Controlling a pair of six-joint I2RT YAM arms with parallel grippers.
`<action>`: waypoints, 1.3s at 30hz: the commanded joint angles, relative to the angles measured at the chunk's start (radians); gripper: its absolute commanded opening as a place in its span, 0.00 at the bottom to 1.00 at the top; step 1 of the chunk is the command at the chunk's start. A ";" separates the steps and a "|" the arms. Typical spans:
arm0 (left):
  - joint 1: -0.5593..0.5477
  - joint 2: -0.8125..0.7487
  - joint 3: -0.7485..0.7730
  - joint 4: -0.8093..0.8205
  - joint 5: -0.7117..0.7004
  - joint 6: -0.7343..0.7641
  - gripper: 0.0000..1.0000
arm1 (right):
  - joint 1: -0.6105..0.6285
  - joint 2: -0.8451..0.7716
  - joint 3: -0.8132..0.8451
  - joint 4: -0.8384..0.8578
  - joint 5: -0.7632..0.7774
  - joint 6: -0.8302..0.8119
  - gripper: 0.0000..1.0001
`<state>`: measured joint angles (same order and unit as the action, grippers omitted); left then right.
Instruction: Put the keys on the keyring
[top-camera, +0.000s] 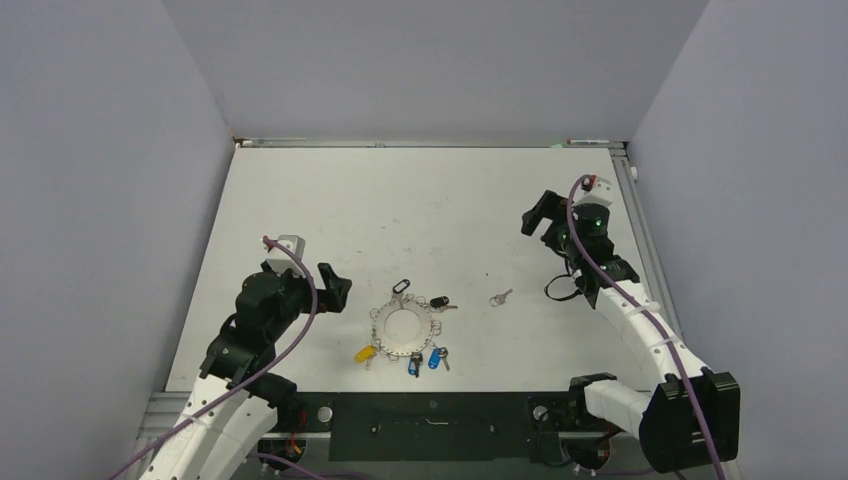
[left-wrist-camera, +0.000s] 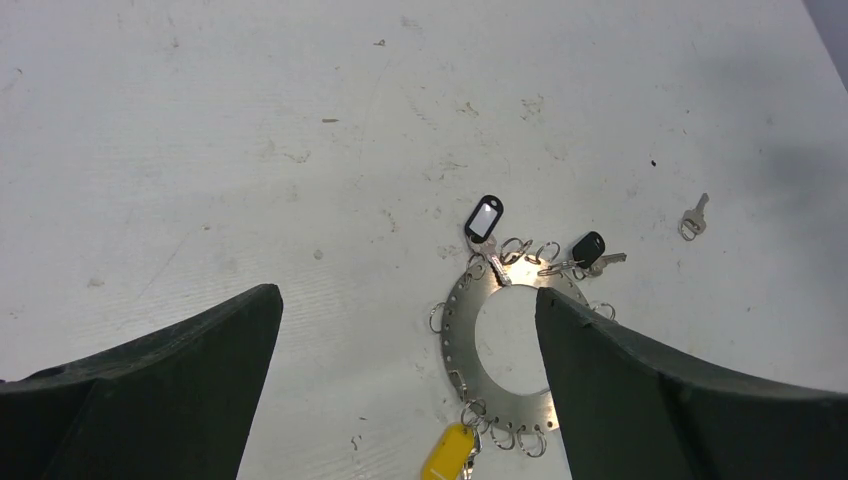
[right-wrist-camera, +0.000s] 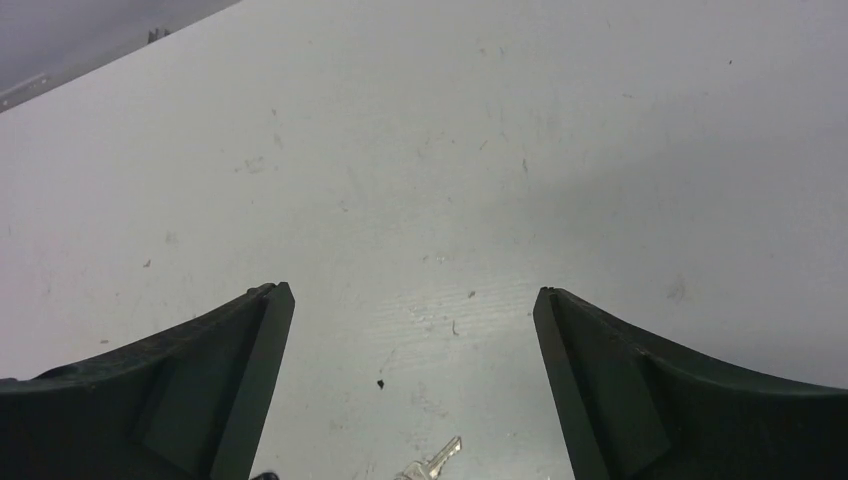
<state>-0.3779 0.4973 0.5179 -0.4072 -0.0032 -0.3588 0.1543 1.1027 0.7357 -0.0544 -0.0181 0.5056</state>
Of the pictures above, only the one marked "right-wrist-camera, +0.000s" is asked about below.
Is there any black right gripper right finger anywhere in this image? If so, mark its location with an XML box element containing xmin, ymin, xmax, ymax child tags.
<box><xmin>533</xmin><ymin>287</ymin><xmax>847</xmax><ymax>479</ymax></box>

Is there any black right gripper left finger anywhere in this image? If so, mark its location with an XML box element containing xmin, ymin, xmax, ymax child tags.
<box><xmin>1</xmin><ymin>283</ymin><xmax>295</xmax><ymax>479</ymax></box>

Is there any silver key with small ring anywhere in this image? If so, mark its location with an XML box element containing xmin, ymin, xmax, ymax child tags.
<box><xmin>394</xmin><ymin>436</ymin><xmax>462</xmax><ymax>480</ymax></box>

